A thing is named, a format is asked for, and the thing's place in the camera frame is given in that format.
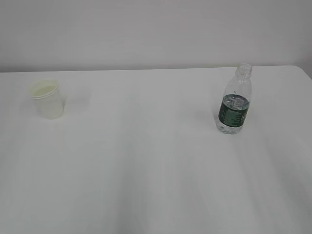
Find clear plastic water bottle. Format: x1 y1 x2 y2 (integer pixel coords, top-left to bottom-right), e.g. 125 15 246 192
216 63 252 135

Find white paper cup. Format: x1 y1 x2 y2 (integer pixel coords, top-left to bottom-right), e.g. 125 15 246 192
29 79 64 120

